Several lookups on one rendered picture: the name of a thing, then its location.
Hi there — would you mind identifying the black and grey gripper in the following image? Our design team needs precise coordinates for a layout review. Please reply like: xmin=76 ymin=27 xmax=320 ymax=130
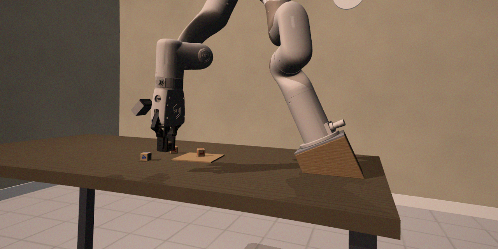
xmin=151 ymin=87 xmax=185 ymax=152

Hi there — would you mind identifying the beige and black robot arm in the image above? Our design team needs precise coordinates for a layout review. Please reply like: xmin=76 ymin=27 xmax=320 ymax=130
xmin=155 ymin=0 xmax=346 ymax=149

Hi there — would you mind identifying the tan flat mat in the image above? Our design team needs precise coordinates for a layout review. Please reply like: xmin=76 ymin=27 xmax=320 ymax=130
xmin=172 ymin=153 xmax=224 ymax=163

